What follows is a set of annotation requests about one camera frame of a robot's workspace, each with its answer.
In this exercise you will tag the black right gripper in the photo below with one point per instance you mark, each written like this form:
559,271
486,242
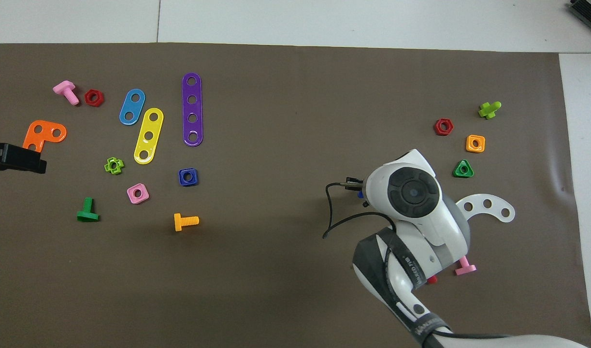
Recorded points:
360,183

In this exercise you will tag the blue square plastic nut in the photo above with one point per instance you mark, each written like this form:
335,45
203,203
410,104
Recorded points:
181,181

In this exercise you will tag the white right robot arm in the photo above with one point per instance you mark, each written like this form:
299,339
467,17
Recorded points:
421,227

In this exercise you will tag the orange three-hole angle plate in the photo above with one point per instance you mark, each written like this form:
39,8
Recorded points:
40,136

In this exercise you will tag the pink plastic bolt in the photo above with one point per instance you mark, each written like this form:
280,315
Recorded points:
63,88
467,268

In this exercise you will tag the lime green cross nut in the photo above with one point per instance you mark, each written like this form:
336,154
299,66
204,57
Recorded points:
107,166

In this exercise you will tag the dark green plastic bolt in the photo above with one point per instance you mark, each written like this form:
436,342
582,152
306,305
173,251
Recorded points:
87,215

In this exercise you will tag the red hexagonal plastic nut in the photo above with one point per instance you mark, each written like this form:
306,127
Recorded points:
438,130
88,101

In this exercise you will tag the green triangular plastic nut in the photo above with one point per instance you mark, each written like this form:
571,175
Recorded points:
457,174

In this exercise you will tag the white curved five-hole plate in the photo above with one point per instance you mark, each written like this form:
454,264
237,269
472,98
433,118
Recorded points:
478,203

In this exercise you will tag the pink square plastic nut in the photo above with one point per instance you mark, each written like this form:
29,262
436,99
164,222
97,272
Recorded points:
131,191

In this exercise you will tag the orange square plastic nut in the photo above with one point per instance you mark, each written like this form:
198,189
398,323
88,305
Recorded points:
469,149

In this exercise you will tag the blue two-hole strip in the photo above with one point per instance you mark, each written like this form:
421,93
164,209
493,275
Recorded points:
132,107

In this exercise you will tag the yellow three-hole strip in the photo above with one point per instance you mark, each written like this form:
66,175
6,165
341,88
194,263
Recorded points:
151,126

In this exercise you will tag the brown table mat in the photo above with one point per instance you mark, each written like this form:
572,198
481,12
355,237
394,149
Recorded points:
276,96

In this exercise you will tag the lime green cross bolt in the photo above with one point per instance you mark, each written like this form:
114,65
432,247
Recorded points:
487,111

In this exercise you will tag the yellow-orange plastic bolt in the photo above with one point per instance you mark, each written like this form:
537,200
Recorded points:
179,222

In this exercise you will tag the purple four-hole strip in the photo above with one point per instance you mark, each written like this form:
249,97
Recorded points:
192,90

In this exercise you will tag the black ribbed device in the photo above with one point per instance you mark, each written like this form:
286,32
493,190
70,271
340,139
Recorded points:
590,12

